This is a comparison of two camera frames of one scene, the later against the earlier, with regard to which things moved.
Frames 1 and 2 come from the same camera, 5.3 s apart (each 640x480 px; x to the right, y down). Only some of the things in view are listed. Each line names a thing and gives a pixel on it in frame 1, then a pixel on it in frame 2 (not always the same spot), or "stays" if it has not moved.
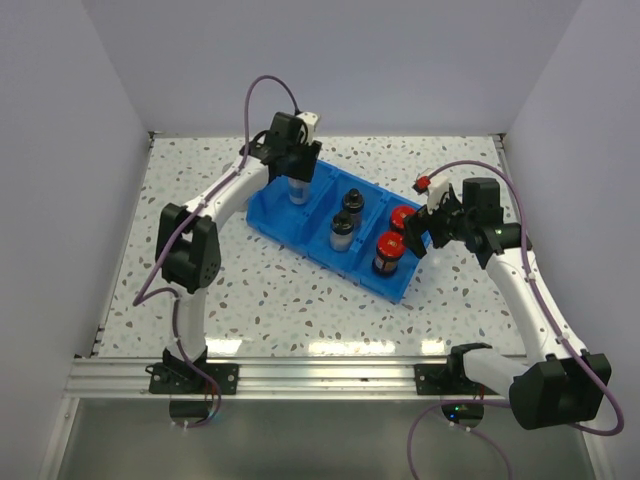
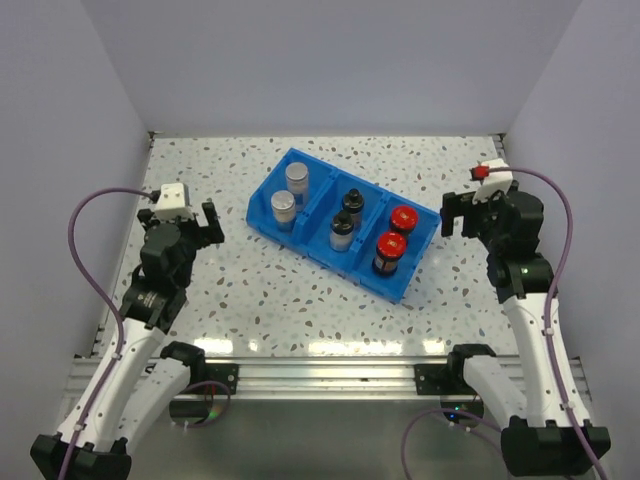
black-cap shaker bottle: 342,231 stays
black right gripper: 418,223 → 457,205
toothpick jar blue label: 299,190 → 283,203
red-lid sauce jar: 398,215 stays
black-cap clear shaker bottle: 353,202 stays
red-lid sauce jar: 389,247 stays
